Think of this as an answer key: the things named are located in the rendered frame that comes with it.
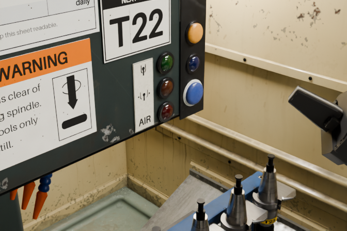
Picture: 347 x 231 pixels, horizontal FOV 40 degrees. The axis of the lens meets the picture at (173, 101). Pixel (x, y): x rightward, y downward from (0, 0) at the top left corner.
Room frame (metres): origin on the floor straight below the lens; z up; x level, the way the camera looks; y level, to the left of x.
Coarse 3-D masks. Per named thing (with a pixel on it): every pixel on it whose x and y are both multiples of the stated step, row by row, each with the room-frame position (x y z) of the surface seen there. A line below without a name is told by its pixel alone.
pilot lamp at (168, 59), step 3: (165, 57) 0.53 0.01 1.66; (168, 57) 0.53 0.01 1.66; (171, 57) 0.54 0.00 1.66; (162, 60) 0.53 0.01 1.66; (165, 60) 0.53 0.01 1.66; (168, 60) 0.53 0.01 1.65; (171, 60) 0.53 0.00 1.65; (162, 63) 0.52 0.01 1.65; (165, 63) 0.53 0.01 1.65; (168, 63) 0.53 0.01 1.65; (171, 63) 0.53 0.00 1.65; (162, 66) 0.52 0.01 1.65; (165, 66) 0.53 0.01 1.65; (168, 66) 0.53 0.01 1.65; (171, 66) 0.54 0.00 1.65; (162, 69) 0.53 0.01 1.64; (165, 69) 0.53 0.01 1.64; (168, 69) 0.53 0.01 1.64
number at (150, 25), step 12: (132, 12) 0.50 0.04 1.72; (144, 12) 0.51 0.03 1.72; (156, 12) 0.52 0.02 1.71; (132, 24) 0.50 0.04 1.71; (144, 24) 0.51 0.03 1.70; (156, 24) 0.52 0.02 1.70; (132, 36) 0.50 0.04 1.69; (144, 36) 0.51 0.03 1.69; (156, 36) 0.52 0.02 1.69; (132, 48) 0.50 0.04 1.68
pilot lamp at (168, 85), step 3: (165, 81) 0.53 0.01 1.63; (168, 81) 0.53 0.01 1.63; (165, 84) 0.53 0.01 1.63; (168, 84) 0.53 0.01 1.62; (171, 84) 0.53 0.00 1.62; (162, 87) 0.52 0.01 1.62; (165, 87) 0.53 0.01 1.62; (168, 87) 0.53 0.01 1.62; (171, 87) 0.53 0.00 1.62; (162, 90) 0.52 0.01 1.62; (165, 90) 0.53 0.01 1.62; (168, 90) 0.53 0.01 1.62; (171, 90) 0.53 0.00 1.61; (162, 93) 0.53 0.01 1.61; (165, 93) 0.53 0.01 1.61; (168, 93) 0.53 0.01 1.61
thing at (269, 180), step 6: (264, 168) 0.87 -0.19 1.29; (264, 174) 0.85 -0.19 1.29; (270, 174) 0.85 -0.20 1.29; (264, 180) 0.85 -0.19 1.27; (270, 180) 0.85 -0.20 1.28; (276, 180) 0.85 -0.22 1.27; (264, 186) 0.85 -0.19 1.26; (270, 186) 0.84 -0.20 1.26; (276, 186) 0.85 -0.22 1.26; (258, 192) 0.86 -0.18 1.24; (264, 192) 0.84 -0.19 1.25; (270, 192) 0.84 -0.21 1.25; (276, 192) 0.85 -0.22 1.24; (258, 198) 0.85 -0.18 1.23; (264, 198) 0.84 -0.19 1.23; (270, 198) 0.84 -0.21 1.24; (276, 198) 0.85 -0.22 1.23
